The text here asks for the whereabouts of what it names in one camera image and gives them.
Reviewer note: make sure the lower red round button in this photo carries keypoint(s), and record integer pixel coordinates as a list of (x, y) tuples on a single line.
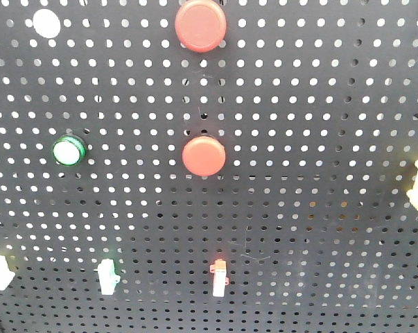
[(204, 156)]

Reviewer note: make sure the red round button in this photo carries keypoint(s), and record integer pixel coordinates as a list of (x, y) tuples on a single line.
[(200, 25), (204, 156)]

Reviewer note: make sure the black perforated pegboard panel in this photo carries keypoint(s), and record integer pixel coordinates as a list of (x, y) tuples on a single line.
[(316, 105)]

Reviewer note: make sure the upper red round button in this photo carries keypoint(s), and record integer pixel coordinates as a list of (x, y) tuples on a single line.
[(200, 25)]

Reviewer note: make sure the green round push button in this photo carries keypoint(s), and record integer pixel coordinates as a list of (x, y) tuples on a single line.
[(69, 150)]

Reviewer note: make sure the white red toggle switch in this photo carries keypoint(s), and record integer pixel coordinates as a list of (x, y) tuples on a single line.
[(220, 281)]

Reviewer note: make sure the white green toggle switch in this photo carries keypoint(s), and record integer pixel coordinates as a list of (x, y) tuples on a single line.
[(107, 277)]

